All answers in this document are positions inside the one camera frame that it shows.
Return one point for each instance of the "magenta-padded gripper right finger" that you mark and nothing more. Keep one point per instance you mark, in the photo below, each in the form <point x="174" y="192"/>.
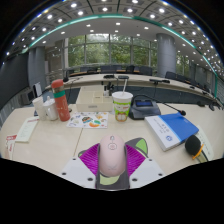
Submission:
<point x="135" y="160"/>

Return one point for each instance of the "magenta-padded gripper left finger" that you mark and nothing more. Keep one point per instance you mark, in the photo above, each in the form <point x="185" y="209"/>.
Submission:
<point x="89" y="158"/>

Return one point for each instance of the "pink computer mouse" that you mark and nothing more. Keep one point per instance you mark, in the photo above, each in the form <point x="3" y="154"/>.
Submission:
<point x="112" y="155"/>

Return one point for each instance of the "grey cat-shaped mouse pad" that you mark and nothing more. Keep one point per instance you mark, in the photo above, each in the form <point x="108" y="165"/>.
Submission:
<point x="141" y="146"/>

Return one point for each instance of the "colourful sticker sheet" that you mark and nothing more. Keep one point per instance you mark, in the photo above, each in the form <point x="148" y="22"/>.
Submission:
<point x="88" y="120"/>

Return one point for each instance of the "black gooseneck conference microphone unit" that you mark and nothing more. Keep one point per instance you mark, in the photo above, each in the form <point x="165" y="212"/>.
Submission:
<point x="144" y="110"/>

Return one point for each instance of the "blue and white book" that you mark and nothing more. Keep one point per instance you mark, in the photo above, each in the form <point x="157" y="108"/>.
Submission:
<point x="176" y="128"/>

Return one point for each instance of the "printed paper cup with straw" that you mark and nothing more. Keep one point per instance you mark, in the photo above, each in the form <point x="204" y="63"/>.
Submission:
<point x="122" y="106"/>

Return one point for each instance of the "cream cardboard box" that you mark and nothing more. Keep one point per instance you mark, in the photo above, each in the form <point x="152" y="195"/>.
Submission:
<point x="93" y="101"/>

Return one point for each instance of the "red bottle with green band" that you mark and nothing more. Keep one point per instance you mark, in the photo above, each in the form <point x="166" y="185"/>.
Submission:
<point x="61" y="103"/>

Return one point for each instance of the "white lidded mug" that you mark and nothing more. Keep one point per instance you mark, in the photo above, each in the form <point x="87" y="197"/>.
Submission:
<point x="51" y="109"/>

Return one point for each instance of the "white green-edged booklet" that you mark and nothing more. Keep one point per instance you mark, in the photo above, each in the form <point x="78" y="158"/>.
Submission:
<point x="27" y="129"/>

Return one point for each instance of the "white paper cup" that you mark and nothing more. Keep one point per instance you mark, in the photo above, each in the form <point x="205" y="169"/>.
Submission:
<point x="39" y="108"/>

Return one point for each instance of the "long curved conference desk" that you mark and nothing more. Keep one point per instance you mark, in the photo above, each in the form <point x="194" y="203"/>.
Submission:
<point x="140" y="80"/>

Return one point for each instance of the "round ceiling lights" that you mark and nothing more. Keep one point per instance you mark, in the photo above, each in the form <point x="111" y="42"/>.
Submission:
<point x="105" y="9"/>

